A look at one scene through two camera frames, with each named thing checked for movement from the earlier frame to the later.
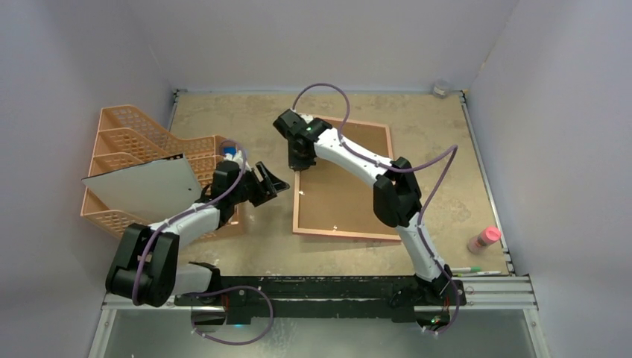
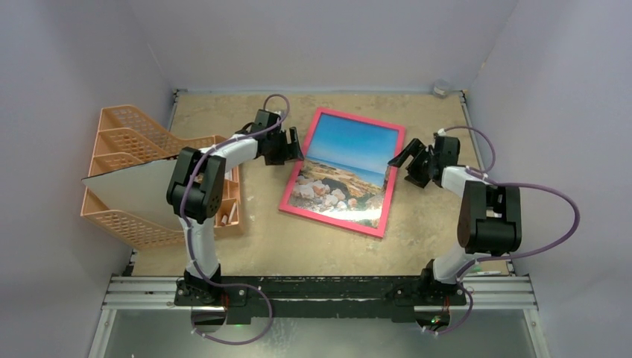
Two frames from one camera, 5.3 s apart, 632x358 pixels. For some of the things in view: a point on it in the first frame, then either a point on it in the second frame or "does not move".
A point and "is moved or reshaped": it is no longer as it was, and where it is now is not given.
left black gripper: (265, 189) -> (279, 159)
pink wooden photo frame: (332, 201) is moved or reshaped
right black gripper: (299, 159) -> (422, 161)
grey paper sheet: (151, 189) does not move
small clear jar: (441, 89) does not move
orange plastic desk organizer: (127, 136) does not move
